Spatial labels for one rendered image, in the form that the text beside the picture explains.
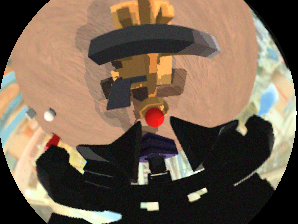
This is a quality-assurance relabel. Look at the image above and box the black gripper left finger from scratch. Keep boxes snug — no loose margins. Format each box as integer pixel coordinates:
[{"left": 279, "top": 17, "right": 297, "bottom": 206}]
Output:
[{"left": 76, "top": 121, "right": 142, "bottom": 184}]

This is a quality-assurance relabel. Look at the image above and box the white ball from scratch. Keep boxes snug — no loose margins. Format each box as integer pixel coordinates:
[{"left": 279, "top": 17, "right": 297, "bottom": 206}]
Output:
[{"left": 45, "top": 109, "right": 56, "bottom": 121}]

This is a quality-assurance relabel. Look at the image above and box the red ball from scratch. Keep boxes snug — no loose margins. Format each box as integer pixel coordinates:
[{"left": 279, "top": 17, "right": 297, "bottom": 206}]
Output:
[{"left": 145, "top": 108, "right": 165, "bottom": 128}]

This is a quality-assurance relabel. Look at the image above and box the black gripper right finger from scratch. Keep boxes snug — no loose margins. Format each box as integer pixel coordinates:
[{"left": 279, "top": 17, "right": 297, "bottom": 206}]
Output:
[{"left": 169, "top": 116, "right": 239, "bottom": 172}]

